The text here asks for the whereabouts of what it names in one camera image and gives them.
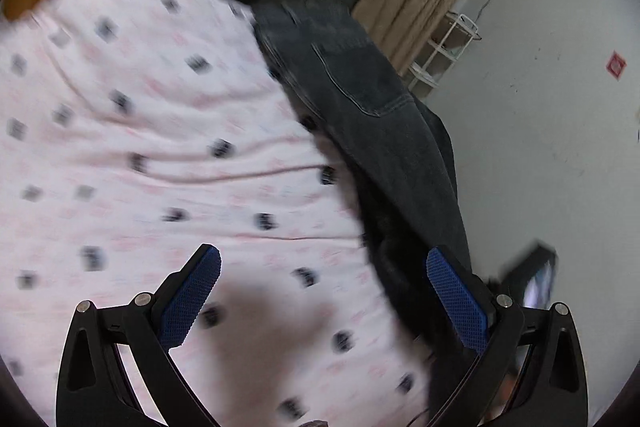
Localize red wall sticker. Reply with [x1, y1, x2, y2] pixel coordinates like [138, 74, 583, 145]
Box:
[605, 51, 627, 80]

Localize white storage shelf rack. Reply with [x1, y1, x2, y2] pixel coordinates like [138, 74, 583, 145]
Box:
[404, 11, 482, 98]

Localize pink cat-print duvet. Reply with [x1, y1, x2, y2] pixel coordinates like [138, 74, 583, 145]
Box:
[1, 0, 428, 426]

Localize dark grey denim jeans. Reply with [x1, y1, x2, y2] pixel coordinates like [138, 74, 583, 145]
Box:
[253, 2, 471, 410]

